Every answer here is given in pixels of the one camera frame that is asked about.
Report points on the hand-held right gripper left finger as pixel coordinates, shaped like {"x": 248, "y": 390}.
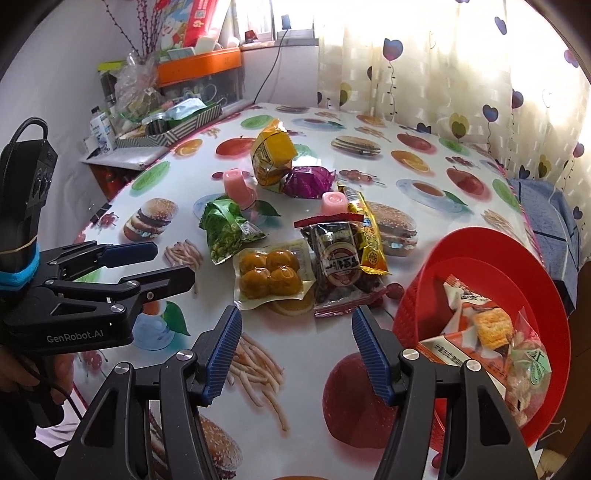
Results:
{"x": 225, "y": 357}

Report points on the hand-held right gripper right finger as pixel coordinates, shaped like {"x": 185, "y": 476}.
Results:
{"x": 371, "y": 357}

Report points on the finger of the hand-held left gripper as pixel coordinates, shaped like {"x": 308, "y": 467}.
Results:
{"x": 131, "y": 251}
{"x": 161, "y": 279}

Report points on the clear red-edged date packet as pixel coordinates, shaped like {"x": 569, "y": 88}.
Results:
{"x": 351, "y": 303}

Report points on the green snack packet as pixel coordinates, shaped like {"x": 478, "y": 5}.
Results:
{"x": 224, "y": 230}

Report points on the clear egg yolk pastry packet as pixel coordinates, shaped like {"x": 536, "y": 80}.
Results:
{"x": 270, "y": 274}

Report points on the dark label snack packet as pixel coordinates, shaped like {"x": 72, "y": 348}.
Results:
{"x": 337, "y": 263}

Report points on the gold long snack packet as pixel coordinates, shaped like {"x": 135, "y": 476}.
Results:
{"x": 369, "y": 240}

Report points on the pink jelly cup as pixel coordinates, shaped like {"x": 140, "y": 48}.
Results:
{"x": 333, "y": 203}
{"x": 238, "y": 184}

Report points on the red plastic basket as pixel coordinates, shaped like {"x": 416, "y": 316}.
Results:
{"x": 461, "y": 258}

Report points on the yellow snack packet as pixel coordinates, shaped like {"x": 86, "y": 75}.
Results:
{"x": 272, "y": 157}

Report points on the purple snack packet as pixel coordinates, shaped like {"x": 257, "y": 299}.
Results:
{"x": 307, "y": 182}

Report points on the person's left hand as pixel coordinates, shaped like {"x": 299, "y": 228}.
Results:
{"x": 63, "y": 374}

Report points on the food print tablecloth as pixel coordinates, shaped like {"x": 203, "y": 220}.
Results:
{"x": 295, "y": 369}

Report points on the orange white long packet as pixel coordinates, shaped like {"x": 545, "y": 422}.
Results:
{"x": 452, "y": 354}

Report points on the white top side cabinet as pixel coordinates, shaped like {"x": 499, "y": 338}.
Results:
{"x": 124, "y": 159}

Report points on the white orange snack packet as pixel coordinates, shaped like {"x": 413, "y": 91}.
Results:
{"x": 461, "y": 300}

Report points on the white blue milk carton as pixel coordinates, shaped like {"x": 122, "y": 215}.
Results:
{"x": 101, "y": 131}

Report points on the clear cracker packet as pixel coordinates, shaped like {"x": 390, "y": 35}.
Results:
{"x": 494, "y": 330}

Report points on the striped cardboard box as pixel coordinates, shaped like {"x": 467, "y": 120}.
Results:
{"x": 184, "y": 130}

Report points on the blue white wipes packet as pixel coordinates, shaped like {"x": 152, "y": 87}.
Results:
{"x": 184, "y": 108}

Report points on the clear packet green label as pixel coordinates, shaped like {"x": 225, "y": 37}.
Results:
{"x": 535, "y": 369}

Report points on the clear plastic wrapped vase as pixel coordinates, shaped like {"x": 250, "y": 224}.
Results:
{"x": 136, "y": 83}

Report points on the orange lid storage box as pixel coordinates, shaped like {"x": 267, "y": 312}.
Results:
{"x": 198, "y": 65}

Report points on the blue cloth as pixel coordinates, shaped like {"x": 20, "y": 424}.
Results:
{"x": 545, "y": 217}

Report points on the dried twig branches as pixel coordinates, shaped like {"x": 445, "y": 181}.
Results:
{"x": 138, "y": 27}

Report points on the red colourful gift boxes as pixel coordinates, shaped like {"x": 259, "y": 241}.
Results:
{"x": 203, "y": 18}

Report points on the small red windowsill item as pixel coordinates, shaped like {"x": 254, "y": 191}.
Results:
{"x": 250, "y": 37}

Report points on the heart print curtain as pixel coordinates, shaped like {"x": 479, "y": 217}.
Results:
{"x": 438, "y": 69}

